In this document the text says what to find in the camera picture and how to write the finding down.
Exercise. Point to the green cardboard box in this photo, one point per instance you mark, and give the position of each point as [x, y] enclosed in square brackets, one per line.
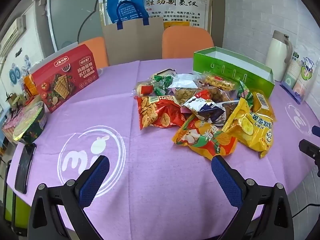
[225, 72]

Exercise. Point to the orange apple chips packet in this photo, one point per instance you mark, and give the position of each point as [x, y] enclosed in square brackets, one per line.
[200, 140]

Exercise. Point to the blue tote bag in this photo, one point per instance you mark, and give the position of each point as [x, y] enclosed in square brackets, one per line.
[125, 2]

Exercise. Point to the clear brown nut packet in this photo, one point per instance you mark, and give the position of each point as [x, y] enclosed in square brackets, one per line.
[217, 95]

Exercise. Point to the red chips packet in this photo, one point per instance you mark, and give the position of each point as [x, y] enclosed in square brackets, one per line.
[160, 112]

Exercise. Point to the brown cardboard sheet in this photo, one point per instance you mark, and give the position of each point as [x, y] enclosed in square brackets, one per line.
[132, 45]

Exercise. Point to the yellow banana chips packet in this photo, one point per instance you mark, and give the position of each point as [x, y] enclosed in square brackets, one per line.
[250, 130]

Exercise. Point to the clear cracker packet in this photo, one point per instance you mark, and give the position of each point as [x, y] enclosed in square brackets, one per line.
[165, 72]

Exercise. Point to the clear broad bean packet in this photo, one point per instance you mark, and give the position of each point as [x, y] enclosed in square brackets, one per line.
[182, 95]

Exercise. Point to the white air conditioner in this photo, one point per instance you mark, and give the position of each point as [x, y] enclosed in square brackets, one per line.
[13, 35]

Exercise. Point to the small red-white packet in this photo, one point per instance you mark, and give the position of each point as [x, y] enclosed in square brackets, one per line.
[200, 106]

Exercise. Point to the white thermos jug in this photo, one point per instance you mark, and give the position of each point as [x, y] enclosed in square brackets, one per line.
[276, 55]

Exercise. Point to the dark date packet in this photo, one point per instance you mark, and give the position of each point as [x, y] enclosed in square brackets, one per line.
[228, 107]

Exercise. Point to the green instant noodle bowl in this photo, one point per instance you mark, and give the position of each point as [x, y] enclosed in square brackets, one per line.
[32, 127]

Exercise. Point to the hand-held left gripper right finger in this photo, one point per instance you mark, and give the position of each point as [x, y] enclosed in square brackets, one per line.
[226, 180]

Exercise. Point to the small red walnut packet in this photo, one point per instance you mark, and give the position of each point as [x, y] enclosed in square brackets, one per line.
[146, 89]

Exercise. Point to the clear yellow cookie packet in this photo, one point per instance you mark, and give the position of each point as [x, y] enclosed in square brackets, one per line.
[220, 82]

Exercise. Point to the wall poster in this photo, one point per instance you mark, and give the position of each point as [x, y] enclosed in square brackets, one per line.
[175, 7]

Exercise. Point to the pink instant noodle bowl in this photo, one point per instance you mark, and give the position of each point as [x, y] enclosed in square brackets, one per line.
[11, 125]

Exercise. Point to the purple tablecloth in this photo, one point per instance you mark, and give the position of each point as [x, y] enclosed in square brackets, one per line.
[150, 180]

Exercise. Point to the red cracker box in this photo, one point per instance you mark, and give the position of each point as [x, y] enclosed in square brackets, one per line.
[62, 80]

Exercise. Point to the white snack packet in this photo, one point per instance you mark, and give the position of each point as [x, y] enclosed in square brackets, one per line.
[182, 80]

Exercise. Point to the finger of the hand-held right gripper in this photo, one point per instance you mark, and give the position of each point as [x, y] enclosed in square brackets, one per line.
[316, 131]
[308, 148]

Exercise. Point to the paper cup pack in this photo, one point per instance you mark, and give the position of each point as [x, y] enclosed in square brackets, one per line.
[300, 80]

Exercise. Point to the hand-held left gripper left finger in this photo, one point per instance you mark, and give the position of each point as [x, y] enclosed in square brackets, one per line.
[96, 180]

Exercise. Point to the green pea snack packet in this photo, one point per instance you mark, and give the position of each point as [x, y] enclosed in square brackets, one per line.
[162, 83]
[245, 93]

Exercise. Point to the black smartphone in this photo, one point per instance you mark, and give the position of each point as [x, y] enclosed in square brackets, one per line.
[25, 167]

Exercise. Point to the orange chair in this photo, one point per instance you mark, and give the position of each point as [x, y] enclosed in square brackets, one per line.
[95, 50]
[187, 42]

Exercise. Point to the small orange box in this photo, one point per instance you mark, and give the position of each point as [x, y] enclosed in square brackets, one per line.
[30, 85]

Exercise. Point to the lime green stool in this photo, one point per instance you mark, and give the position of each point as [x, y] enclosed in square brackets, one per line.
[17, 212]

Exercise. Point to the yellow crinkly snack packet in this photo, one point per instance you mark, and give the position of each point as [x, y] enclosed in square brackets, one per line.
[262, 105]

